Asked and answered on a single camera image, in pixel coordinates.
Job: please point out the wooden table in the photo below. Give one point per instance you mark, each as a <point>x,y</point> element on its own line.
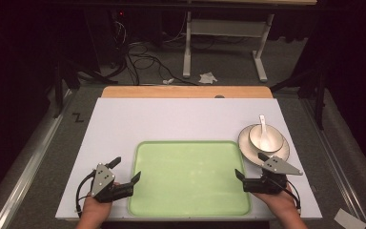
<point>171,92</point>

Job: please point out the grey table grommet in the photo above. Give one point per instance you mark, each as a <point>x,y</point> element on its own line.
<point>219,96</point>

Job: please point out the black metal stand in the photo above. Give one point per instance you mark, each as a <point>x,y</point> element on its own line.
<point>319,95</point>
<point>58,89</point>

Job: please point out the metal floor rail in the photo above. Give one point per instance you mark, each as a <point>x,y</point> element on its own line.
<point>336,159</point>
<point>28,171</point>

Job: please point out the white metal desk frame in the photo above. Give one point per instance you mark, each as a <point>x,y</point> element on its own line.
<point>225,28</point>

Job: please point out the large crumpled white paper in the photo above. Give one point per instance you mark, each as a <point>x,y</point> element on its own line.
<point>207,78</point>

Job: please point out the small crumpled white paper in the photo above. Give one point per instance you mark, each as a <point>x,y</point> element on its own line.
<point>168,81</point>

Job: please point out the green plastic tray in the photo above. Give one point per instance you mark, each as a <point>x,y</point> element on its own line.
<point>189,181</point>

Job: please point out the white ceramic spoon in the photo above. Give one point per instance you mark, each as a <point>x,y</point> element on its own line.
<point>263,132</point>

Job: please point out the person's left hand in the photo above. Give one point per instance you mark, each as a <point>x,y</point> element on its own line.
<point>96,208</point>

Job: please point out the white rimmed plate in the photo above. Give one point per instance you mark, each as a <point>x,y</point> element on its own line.
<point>244,148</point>

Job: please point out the person's right hand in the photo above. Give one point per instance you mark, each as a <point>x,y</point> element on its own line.
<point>279,201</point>

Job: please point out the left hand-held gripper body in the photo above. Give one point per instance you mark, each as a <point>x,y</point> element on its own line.
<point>102,181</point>

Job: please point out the white ceramic bowl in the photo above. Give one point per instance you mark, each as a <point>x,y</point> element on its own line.
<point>274,136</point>

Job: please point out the white table board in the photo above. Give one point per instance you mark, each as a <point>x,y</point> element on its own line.
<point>171,120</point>

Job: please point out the white paper sheet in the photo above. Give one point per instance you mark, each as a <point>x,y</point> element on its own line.
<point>349,219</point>

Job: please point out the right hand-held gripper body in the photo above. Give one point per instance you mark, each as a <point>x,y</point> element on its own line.
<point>274,178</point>

